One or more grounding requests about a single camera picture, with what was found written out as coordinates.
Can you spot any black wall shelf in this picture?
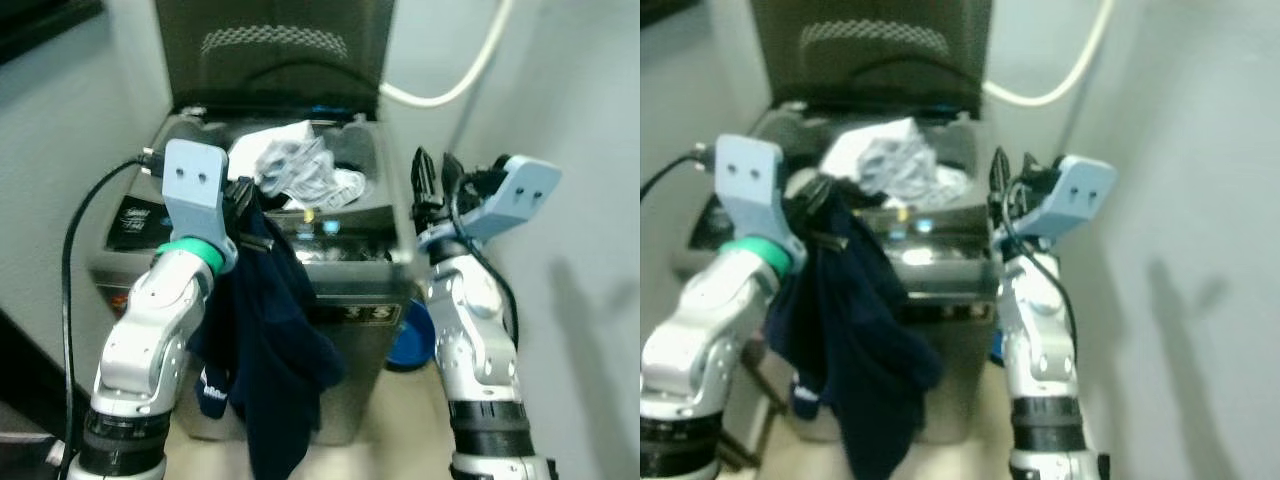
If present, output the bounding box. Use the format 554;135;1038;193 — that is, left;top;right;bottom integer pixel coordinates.
0;0;106;63
640;0;693;28

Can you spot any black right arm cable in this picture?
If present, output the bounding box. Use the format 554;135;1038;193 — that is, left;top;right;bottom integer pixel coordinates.
1000;200;1080;353
445;180;522;353

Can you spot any white water hose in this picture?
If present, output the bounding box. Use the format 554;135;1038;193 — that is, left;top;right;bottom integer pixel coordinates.
983;0;1117;109
378;0;517;109

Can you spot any grey patterned cloth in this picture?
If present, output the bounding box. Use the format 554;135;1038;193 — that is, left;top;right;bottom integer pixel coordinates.
255;135;369;213
855;135;972;210

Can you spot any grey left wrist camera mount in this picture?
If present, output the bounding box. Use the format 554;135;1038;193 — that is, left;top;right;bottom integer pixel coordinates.
714;134;806;269
160;138;240;264

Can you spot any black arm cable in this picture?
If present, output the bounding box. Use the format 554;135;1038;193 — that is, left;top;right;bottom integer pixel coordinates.
60;153;163;476
640;148;713;199
1000;200;1080;353
445;180;522;353

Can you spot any dark washing machine lid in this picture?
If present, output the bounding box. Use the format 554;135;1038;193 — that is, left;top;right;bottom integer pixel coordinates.
155;0;397;127
750;0;995;117

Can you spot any dark navy garment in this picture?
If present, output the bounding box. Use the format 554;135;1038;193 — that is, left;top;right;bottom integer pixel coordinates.
188;190;347;480
765;195;947;480

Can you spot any white cloth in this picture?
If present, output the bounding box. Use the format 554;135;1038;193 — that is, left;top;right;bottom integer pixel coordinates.
228;120;317;177
820;117;927;172

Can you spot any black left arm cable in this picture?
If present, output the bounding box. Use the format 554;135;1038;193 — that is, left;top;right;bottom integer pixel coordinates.
60;153;163;476
640;148;713;199

